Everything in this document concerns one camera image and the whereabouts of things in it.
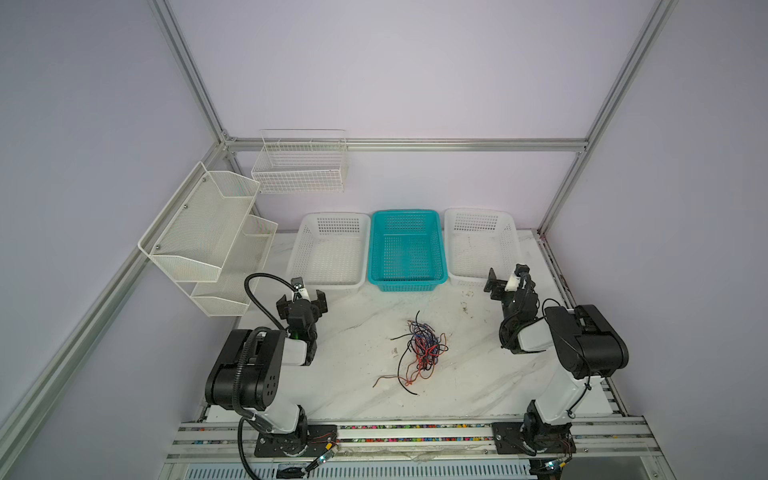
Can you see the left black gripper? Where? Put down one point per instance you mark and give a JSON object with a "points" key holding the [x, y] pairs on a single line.
{"points": [[301, 305]]}

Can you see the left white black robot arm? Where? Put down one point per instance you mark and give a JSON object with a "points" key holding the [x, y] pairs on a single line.
{"points": [[246, 374]]}

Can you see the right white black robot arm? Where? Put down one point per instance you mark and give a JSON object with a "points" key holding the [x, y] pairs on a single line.
{"points": [[588, 349]]}

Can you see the left white plastic basket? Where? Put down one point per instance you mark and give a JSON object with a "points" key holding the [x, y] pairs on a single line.
{"points": [[330, 252]]}

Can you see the white plastic basket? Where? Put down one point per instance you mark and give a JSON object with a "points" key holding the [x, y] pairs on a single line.
{"points": [[477, 240], [330, 252]]}

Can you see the lower white mesh shelf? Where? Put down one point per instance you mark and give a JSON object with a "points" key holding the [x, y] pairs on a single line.
{"points": [[226, 297]]}

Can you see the white mesh shelf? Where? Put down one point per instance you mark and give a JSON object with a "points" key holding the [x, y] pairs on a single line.
{"points": [[193, 236], [226, 297]]}

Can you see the right white plastic basket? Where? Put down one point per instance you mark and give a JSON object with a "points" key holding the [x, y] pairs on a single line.
{"points": [[477, 240]]}

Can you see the teal plastic basket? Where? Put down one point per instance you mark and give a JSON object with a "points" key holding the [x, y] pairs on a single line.
{"points": [[406, 251]]}

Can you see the upper white mesh shelf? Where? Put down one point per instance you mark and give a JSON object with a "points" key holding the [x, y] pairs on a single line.
{"points": [[193, 236]]}

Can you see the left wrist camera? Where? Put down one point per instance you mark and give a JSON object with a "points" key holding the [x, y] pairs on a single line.
{"points": [[299, 289]]}

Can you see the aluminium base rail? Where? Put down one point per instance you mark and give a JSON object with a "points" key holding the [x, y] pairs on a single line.
{"points": [[601, 448]]}

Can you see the white wire wall basket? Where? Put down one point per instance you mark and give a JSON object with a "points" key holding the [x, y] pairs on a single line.
{"points": [[297, 161]]}

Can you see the aluminium frame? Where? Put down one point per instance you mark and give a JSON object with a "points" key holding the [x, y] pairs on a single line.
{"points": [[36, 406]]}

